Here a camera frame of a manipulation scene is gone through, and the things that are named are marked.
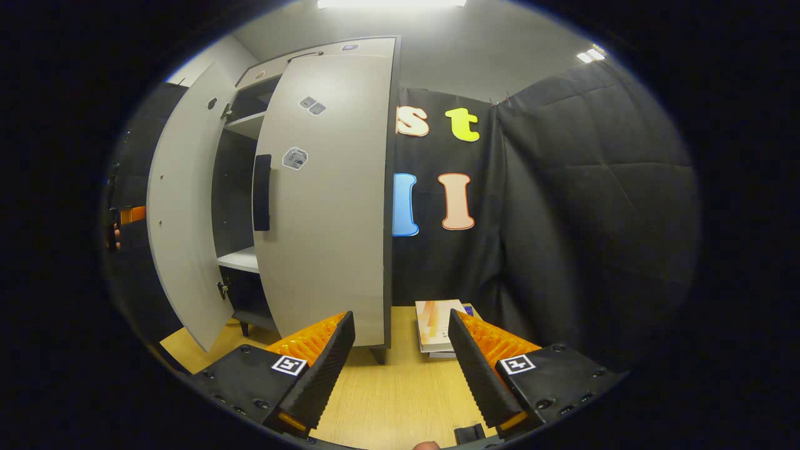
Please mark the small black plastic bracket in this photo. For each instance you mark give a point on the small black plastic bracket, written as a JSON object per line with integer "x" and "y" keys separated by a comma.
{"x": 470, "y": 434}

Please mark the small ceiling light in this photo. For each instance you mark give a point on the small ceiling light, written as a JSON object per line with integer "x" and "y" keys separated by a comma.
{"x": 590, "y": 54}

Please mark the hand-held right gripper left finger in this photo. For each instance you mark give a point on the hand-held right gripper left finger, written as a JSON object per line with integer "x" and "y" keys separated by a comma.
{"x": 322, "y": 369}

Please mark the grey cabinet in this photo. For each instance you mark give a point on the grey cabinet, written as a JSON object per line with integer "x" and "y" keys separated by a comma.
{"x": 240, "y": 187}

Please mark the white paperback book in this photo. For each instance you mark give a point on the white paperback book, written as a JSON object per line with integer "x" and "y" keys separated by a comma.
{"x": 440, "y": 355}

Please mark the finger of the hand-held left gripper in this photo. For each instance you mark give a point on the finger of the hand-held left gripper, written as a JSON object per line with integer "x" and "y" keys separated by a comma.
{"x": 132, "y": 215}

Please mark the black backdrop cloth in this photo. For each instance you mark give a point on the black backdrop cloth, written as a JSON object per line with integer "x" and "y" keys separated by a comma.
{"x": 594, "y": 219}

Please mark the large ceiling light panel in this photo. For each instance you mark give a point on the large ceiling light panel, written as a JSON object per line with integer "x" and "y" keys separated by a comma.
{"x": 390, "y": 3}

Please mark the grey cabinet door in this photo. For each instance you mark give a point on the grey cabinet door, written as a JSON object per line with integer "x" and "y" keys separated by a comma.
{"x": 184, "y": 206}
{"x": 331, "y": 206}

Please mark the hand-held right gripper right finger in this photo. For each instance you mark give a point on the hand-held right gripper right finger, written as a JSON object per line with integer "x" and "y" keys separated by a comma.
{"x": 480, "y": 369}

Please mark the white and orange book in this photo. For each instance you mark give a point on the white and orange book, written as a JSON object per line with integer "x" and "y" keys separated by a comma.
{"x": 434, "y": 325}

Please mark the white cabinet shelf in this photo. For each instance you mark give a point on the white cabinet shelf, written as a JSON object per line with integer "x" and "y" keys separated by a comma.
{"x": 240, "y": 259}
{"x": 250, "y": 124}

